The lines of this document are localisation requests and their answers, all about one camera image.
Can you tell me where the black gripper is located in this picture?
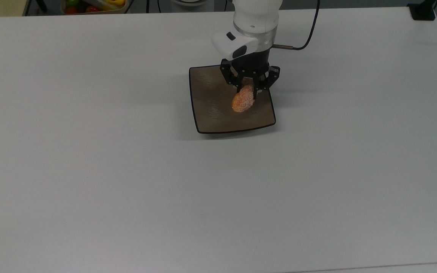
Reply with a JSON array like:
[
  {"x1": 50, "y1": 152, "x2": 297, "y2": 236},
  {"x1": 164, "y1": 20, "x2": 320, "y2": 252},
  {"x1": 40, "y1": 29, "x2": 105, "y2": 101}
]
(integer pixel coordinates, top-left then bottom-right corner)
[{"x1": 220, "y1": 49, "x2": 281, "y2": 100}]

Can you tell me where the orange crusty bread roll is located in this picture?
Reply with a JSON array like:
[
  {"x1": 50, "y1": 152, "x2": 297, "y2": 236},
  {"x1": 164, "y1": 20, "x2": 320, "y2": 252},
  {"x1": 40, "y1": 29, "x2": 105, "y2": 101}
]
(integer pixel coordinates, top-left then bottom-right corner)
[{"x1": 231, "y1": 84, "x2": 256, "y2": 113}]

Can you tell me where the square brown ceramic plate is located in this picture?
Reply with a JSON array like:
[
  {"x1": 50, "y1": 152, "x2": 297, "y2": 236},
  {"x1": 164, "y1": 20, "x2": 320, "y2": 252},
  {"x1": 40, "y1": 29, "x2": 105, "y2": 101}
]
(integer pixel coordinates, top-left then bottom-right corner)
[{"x1": 189, "y1": 65, "x2": 277, "y2": 135}]

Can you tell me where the basket of toy fruit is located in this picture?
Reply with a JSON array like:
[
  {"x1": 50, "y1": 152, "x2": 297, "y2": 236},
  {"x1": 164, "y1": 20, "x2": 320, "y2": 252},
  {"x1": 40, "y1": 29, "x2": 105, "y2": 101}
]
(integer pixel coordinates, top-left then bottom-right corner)
[{"x1": 60, "y1": 0, "x2": 129, "y2": 15}]

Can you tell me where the black table clamp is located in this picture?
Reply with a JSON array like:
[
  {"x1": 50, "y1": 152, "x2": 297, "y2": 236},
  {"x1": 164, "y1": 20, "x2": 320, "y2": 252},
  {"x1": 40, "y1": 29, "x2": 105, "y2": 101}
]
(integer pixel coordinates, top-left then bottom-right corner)
[{"x1": 407, "y1": 0, "x2": 437, "y2": 21}]

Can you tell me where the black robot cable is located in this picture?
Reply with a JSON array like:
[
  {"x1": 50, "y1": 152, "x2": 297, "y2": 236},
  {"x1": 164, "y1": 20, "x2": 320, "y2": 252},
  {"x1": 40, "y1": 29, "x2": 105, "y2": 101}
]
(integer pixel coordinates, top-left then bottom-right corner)
[{"x1": 272, "y1": 0, "x2": 321, "y2": 51}]

